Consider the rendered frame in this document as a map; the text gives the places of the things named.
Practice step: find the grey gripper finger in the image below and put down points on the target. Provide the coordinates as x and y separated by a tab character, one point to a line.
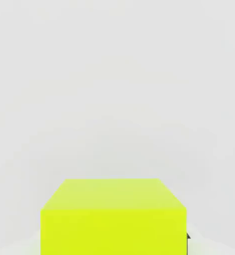
188	245

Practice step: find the small yellow cube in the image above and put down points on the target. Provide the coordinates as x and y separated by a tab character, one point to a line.
113	229

